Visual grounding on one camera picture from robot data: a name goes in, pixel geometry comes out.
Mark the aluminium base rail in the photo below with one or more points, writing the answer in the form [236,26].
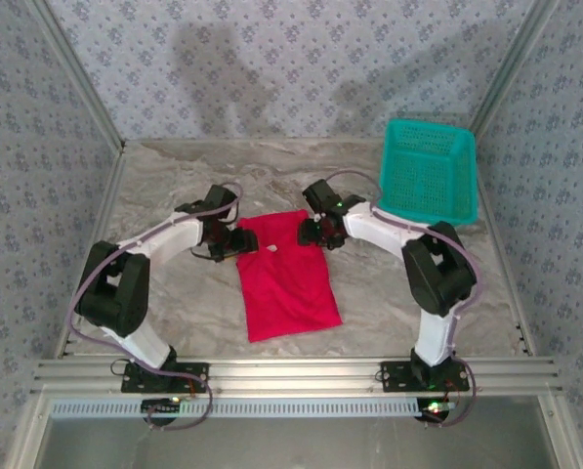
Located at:
[291,376]

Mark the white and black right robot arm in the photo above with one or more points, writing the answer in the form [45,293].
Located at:
[437,273]

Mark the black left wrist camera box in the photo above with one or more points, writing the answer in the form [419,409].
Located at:
[220,197]

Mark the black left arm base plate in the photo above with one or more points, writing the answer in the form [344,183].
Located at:
[193,378]

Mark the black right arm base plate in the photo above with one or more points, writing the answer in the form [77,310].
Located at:
[398,378]

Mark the teal plastic basket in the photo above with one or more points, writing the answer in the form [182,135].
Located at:
[428,171]

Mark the aluminium table edge rail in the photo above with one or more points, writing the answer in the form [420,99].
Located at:
[508,273]
[100,215]

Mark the aluminium frame post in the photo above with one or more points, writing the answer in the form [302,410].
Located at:
[511,63]
[78,73]

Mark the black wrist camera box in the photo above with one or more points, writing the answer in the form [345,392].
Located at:
[220,197]
[320,195]

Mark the small circuit board with LED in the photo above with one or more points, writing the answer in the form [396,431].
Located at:
[437,408]
[161,405]

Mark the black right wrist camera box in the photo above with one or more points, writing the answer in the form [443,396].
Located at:
[320,195]

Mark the red t-shirt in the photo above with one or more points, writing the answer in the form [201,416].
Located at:
[286,288]

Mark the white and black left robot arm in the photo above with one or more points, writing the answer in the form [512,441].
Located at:
[169,239]

